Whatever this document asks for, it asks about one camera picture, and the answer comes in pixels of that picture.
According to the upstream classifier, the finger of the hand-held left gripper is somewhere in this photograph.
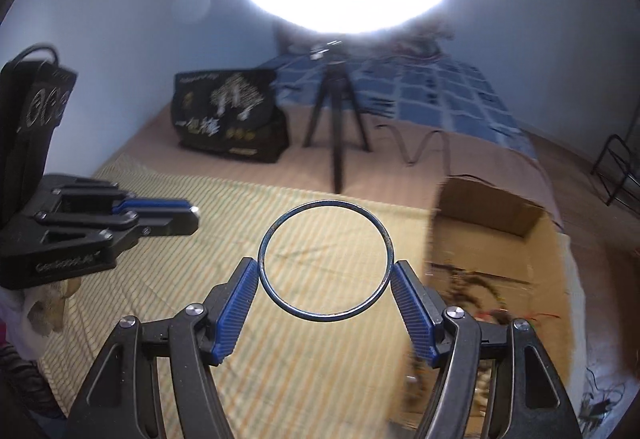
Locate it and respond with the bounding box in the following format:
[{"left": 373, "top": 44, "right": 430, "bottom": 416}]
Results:
[
  {"left": 37, "top": 173, "right": 194, "bottom": 216},
  {"left": 36, "top": 206, "right": 202, "bottom": 261}
]

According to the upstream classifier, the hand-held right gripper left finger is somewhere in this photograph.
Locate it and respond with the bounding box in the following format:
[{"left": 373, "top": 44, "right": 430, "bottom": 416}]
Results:
[{"left": 65, "top": 257, "right": 259, "bottom": 439}]

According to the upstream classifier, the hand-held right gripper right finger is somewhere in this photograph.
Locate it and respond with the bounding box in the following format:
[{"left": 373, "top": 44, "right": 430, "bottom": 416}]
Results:
[{"left": 391, "top": 260, "right": 583, "bottom": 439}]

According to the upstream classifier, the brown bead necklace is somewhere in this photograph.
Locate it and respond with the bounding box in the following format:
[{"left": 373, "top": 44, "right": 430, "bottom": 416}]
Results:
[{"left": 442, "top": 269, "right": 506, "bottom": 316}]

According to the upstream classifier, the cardboard box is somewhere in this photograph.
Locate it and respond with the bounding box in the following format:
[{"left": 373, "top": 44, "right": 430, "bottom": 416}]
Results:
[{"left": 400, "top": 176, "right": 577, "bottom": 427}]

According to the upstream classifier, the thin dark metal bangle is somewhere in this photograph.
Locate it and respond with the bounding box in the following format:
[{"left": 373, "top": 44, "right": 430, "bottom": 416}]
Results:
[{"left": 257, "top": 200, "right": 391, "bottom": 323}]

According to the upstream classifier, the person's left hand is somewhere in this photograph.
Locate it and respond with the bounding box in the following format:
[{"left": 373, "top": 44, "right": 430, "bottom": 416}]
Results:
[{"left": 26, "top": 278, "right": 82, "bottom": 336}]

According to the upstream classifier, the yellow striped cloth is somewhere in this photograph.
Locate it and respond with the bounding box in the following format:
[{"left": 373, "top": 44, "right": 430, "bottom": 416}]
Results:
[{"left": 37, "top": 154, "right": 586, "bottom": 439}]

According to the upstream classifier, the brown bed sheet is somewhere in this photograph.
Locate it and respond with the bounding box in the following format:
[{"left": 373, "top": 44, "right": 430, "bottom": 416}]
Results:
[{"left": 92, "top": 102, "right": 566, "bottom": 230}]

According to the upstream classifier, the black printed bag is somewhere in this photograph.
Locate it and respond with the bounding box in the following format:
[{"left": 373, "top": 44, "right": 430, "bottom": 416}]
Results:
[{"left": 171, "top": 68, "right": 291, "bottom": 165}]

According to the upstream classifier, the dark cloth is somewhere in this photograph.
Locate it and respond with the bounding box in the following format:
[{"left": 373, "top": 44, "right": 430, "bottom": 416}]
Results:
[{"left": 0, "top": 344, "right": 68, "bottom": 425}]

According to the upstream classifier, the blue plaid blanket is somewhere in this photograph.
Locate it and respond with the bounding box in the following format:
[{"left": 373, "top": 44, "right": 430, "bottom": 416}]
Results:
[{"left": 272, "top": 54, "right": 533, "bottom": 155}]

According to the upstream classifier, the black tripod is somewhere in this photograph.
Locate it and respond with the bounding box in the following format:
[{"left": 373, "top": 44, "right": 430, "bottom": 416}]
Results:
[{"left": 302, "top": 46, "right": 373, "bottom": 195}]

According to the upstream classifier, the black metal clothes rack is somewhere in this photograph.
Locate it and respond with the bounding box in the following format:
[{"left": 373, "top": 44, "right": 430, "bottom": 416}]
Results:
[{"left": 590, "top": 109, "right": 640, "bottom": 207}]

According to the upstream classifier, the black power cable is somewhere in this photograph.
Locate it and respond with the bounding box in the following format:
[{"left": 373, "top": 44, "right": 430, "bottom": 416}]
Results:
[{"left": 372, "top": 123, "right": 506, "bottom": 187}]

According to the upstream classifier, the black floor cable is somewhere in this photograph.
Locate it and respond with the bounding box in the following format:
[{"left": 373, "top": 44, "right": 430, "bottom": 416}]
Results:
[{"left": 580, "top": 369, "right": 630, "bottom": 424}]

